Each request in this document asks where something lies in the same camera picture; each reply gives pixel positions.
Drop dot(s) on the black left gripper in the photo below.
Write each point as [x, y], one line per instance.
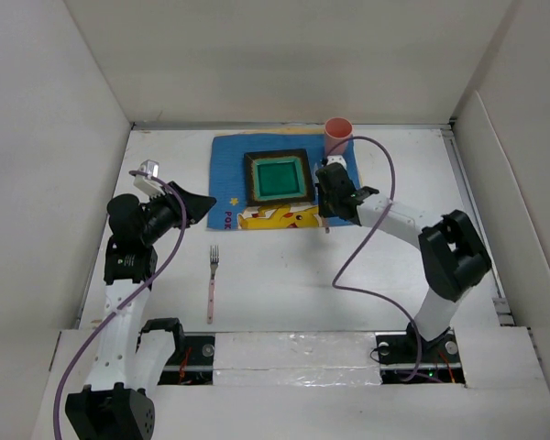
[194, 205]

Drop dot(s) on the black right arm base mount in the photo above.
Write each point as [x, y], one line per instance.
[401, 362]

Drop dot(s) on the pink plastic cup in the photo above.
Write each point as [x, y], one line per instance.
[337, 132]

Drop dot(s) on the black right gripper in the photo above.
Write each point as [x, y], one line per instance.
[324, 210]

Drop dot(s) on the green square plate dark rim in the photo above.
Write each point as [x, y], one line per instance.
[278, 176]

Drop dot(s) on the pink handled fork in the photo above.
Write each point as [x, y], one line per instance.
[214, 264]

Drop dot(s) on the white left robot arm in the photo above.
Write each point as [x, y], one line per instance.
[116, 398]

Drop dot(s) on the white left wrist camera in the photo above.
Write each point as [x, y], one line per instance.
[145, 179]

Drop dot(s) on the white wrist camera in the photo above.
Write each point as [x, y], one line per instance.
[145, 179]
[335, 159]

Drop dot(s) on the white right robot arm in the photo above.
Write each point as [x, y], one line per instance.
[454, 257]

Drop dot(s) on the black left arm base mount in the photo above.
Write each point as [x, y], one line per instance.
[193, 365]

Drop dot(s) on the blue Pikachu placemat cloth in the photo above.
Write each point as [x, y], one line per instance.
[227, 183]

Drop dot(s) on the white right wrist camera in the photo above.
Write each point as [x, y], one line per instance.
[335, 159]

